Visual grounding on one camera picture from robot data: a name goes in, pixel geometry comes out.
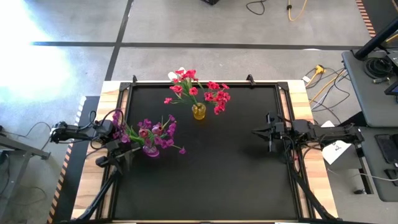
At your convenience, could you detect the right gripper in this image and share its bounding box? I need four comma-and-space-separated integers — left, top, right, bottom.
252, 121, 295, 141

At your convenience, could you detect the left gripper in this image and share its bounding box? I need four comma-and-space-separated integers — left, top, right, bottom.
95, 139, 141, 168

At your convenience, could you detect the red artificial flower bunch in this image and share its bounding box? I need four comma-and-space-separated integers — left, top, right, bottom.
164, 68, 200, 106
203, 81, 231, 116

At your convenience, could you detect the yellow glass vase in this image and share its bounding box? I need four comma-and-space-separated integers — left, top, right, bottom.
191, 102, 207, 121

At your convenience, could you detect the white artificial tulip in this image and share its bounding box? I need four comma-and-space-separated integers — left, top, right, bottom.
167, 66, 187, 82

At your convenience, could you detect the purple glass vase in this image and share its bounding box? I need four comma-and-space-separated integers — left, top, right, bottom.
142, 144, 160, 158

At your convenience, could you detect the black striped-edge floor mat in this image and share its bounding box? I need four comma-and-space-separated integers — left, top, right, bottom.
356, 0, 398, 38
46, 95, 101, 224

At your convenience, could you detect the black table mat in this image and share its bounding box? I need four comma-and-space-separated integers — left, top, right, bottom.
119, 86, 293, 220

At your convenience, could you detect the grey side table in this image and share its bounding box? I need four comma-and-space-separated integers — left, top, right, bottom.
0, 124, 51, 218

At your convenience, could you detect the grey desk with tablet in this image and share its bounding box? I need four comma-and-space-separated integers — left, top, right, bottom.
355, 126, 398, 203

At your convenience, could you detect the black tablet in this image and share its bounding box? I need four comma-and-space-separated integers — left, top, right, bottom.
374, 133, 398, 165

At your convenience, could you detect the black device with screen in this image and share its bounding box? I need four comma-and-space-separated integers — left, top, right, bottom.
384, 81, 398, 97

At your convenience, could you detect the black round pole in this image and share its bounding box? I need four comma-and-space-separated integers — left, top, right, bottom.
353, 17, 398, 61

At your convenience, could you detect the black diagonal frame strut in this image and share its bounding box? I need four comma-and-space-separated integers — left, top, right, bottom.
76, 161, 121, 222
289, 161, 336, 222

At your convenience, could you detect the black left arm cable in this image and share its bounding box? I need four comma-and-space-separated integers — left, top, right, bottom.
88, 108, 125, 151

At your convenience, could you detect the black aluminium table frame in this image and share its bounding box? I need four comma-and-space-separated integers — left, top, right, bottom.
110, 74, 308, 223

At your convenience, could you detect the yellow plug extension cable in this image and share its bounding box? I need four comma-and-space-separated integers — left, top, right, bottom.
303, 64, 348, 97

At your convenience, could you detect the grey desk with cable coil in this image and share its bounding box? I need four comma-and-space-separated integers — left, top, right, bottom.
341, 48, 398, 128

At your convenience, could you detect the coiled black cable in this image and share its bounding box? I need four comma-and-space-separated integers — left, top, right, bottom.
363, 57, 395, 79

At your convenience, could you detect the yellow floor cable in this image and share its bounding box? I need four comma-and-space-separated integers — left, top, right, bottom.
286, 0, 308, 22

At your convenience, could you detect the black floor cable loop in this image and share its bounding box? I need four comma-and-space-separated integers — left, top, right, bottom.
246, 0, 266, 16

